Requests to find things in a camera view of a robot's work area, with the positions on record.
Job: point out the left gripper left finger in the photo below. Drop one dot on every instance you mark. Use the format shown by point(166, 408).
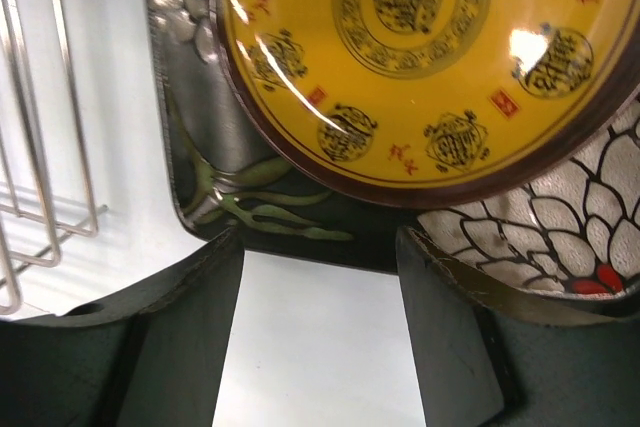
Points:
point(151, 354)

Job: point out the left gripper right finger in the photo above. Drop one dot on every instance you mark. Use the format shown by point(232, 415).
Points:
point(487, 354)

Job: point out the black floral square plate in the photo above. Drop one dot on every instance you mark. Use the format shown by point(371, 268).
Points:
point(571, 236)

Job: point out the metal wire dish rack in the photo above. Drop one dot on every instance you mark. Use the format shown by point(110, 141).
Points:
point(14, 263)

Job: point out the yellow round plate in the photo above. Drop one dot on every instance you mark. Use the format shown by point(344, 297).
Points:
point(428, 103)

